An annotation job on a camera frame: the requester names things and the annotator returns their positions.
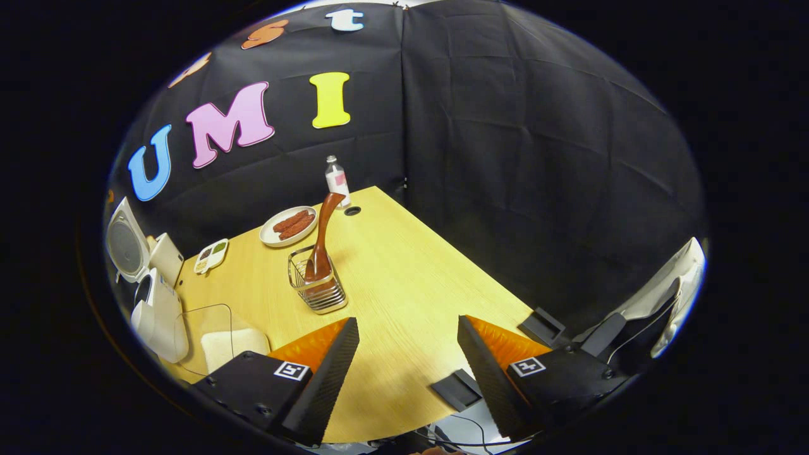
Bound clear plastic container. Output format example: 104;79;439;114
174;303;272;378

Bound black backdrop cloth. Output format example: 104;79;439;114
104;0;705;342

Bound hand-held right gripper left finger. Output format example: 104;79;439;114
193;317;360;446

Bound clear bottle pink label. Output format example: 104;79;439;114
325;155;351;208

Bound red sausage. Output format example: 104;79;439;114
279;215;315;240
273;210;308;232

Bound metal wire chopstick holder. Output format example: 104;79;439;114
288;245;348;315

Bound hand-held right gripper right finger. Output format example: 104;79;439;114
457;315;633;441

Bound wooden spoon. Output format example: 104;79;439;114
305;192;346;283

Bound black table clamp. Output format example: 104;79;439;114
517;307;568;347
432;368;485;413

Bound white rice cooker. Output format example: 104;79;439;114
104;197;190;364

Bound white round plate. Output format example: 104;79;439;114
259;206;319;248

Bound white divided dish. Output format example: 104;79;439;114
193;238;229;275

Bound loose cables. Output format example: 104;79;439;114
379;414;525;455

